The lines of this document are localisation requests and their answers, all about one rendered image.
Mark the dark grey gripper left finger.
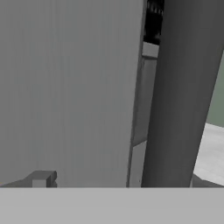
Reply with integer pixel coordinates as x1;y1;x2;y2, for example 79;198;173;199
0;170;58;188

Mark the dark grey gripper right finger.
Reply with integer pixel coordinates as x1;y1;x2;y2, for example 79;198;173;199
191;173;224;188

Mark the grey fridge door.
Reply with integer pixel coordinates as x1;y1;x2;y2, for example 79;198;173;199
0;0;147;188

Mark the black kitchen appliance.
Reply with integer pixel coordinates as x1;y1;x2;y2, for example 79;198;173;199
143;0;165;46

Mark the dark grey door handle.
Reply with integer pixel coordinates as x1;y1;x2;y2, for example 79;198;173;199
140;0;224;188

